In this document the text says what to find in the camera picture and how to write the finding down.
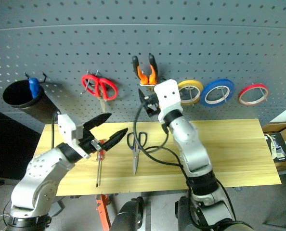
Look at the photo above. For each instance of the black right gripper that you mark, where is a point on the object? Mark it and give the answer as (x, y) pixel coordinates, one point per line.
(152, 102)

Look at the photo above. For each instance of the grey metal pegboard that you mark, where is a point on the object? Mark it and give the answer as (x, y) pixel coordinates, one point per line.
(133, 36)

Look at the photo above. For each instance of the metal pliers holder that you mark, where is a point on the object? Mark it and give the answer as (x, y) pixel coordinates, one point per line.
(146, 85)

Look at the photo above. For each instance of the blue tape roll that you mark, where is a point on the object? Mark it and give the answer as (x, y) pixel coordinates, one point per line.
(205, 93)

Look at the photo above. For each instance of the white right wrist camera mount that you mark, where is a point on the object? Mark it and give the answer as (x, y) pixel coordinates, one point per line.
(167, 92)

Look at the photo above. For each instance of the red tape roll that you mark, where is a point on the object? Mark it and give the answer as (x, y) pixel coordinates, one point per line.
(241, 93)

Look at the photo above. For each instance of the black box with white label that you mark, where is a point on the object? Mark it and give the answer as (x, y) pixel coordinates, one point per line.
(277, 147)

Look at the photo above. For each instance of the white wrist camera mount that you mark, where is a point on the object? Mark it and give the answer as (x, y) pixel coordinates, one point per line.
(66, 126)
(167, 92)

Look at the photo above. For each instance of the orange and black pliers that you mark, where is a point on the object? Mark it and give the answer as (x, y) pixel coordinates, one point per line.
(143, 76)

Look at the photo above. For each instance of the black pegboard hook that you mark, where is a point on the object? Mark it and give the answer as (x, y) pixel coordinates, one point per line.
(27, 76)

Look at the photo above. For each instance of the black cylindrical cup holder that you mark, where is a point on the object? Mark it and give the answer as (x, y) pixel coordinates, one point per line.
(38, 108)

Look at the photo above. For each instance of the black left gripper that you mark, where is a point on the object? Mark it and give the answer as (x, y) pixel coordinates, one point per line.
(86, 142)

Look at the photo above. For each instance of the orange metal clamp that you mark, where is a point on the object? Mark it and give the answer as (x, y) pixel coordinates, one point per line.
(103, 211)

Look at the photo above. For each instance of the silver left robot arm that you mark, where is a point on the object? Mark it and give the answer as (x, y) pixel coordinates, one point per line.
(42, 173)

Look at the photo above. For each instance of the metal pegboard hook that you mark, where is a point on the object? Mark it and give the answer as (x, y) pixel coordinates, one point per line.
(190, 95)
(263, 93)
(86, 84)
(223, 95)

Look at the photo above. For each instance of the yellow tape roll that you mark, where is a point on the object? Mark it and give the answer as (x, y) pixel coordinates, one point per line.
(190, 82)

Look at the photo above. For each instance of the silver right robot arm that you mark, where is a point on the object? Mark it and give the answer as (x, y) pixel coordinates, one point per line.
(193, 149)

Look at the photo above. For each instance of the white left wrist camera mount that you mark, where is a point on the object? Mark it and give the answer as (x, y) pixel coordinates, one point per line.
(66, 126)

